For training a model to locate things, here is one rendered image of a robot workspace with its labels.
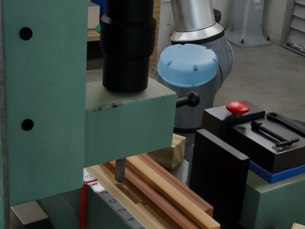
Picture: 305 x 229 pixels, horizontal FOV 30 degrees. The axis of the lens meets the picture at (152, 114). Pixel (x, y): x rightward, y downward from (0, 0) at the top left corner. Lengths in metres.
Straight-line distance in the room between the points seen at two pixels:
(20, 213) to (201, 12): 0.89
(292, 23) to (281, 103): 1.28
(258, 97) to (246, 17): 1.17
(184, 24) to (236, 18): 3.19
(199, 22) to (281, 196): 0.89
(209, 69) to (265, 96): 2.29
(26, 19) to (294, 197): 0.41
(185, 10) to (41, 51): 1.06
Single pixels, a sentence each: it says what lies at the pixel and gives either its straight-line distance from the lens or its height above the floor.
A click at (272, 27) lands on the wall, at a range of 4.98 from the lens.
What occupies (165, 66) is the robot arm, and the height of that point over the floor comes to 0.85.
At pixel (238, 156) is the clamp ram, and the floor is 1.00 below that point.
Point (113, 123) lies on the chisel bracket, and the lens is 0.61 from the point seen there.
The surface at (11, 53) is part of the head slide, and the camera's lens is 0.49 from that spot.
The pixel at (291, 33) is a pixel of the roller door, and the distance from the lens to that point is 4.76.
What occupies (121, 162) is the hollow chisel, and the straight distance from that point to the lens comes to 0.68.
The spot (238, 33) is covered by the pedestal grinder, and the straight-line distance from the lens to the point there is 4.71.
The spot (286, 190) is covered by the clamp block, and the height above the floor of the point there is 0.95.
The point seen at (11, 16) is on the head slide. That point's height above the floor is 1.18.
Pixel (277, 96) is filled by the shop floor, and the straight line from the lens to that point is 3.71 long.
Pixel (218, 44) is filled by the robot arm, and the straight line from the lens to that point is 1.56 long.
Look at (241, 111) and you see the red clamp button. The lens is 0.74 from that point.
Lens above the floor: 1.31
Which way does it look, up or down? 24 degrees down
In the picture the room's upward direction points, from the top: 5 degrees clockwise
